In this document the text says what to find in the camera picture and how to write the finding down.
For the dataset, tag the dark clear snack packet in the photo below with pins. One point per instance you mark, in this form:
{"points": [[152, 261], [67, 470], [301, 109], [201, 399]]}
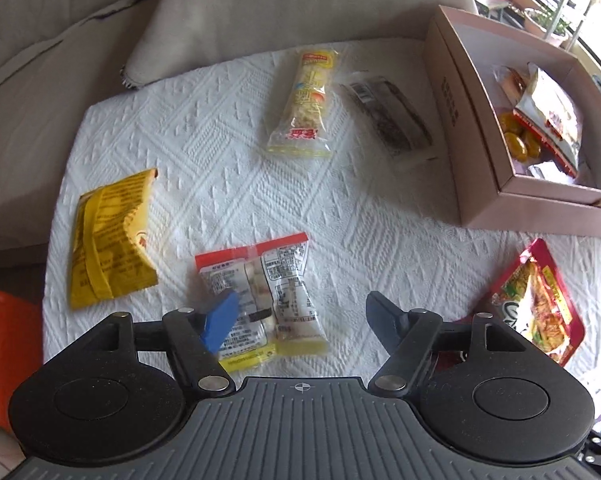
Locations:
{"points": [[390, 115]]}

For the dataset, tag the long yellow snack packet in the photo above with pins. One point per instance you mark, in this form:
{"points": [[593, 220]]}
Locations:
{"points": [[305, 105]]}

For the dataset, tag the clear bread bun packet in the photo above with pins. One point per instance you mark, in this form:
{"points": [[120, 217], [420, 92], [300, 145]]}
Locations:
{"points": [[513, 80]]}

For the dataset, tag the beige cushion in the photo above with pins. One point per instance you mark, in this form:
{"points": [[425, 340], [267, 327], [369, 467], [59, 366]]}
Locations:
{"points": [[280, 5]]}

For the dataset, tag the white packet with red stripes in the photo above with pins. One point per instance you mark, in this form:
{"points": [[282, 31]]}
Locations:
{"points": [[550, 110]]}

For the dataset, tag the dark stool with light top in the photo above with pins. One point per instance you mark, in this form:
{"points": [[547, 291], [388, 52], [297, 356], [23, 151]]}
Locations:
{"points": [[491, 4]]}

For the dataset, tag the blue and white snack packet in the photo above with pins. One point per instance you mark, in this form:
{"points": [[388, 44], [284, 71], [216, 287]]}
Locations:
{"points": [[548, 170]]}

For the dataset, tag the red noodle snack packet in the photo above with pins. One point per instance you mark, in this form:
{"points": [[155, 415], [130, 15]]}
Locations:
{"points": [[535, 300]]}

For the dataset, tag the potted green plant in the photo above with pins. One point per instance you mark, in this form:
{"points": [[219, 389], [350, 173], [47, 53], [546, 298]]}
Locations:
{"points": [[548, 27]]}

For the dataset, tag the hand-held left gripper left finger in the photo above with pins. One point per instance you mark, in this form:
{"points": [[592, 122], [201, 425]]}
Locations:
{"points": [[221, 320]]}

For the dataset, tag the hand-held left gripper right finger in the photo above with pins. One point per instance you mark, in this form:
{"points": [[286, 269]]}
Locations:
{"points": [[384, 320]]}

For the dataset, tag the beige sofa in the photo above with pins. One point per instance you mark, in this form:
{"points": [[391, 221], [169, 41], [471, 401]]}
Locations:
{"points": [[20, 110]]}

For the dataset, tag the clear packet with red edge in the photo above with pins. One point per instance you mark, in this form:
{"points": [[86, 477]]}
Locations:
{"points": [[280, 300]]}

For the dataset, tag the orange plastic stool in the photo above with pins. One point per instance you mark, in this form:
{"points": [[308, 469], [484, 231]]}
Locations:
{"points": [[5, 350]]}

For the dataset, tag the pink cardboard box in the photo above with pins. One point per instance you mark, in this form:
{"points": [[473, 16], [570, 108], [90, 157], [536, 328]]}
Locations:
{"points": [[460, 125]]}

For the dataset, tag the white textured tablecloth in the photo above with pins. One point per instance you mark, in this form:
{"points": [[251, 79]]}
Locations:
{"points": [[205, 160]]}

